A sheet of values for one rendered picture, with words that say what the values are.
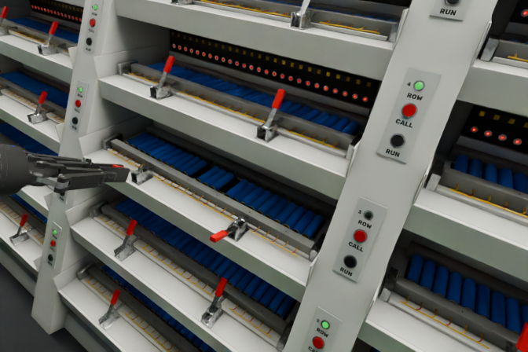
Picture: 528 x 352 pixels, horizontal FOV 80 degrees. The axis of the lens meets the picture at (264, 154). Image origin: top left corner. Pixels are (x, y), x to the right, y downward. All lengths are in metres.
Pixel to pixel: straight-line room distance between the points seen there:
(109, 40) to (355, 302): 0.73
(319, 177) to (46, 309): 0.87
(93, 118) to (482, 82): 0.77
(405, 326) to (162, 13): 0.70
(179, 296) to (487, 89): 0.65
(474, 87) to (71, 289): 1.00
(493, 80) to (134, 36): 0.74
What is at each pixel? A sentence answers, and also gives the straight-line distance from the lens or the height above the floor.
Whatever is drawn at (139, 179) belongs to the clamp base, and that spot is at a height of 0.54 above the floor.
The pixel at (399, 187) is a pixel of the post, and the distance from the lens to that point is 0.48.
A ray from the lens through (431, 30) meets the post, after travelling 0.49.
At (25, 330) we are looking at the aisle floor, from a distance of 1.18.
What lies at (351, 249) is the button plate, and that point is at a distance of 0.51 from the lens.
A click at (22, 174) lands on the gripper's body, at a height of 0.59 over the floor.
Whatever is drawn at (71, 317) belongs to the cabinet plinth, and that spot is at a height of 0.05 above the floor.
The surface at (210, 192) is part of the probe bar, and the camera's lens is 0.66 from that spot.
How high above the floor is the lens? 0.80
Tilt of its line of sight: 11 degrees down
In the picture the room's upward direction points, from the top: 17 degrees clockwise
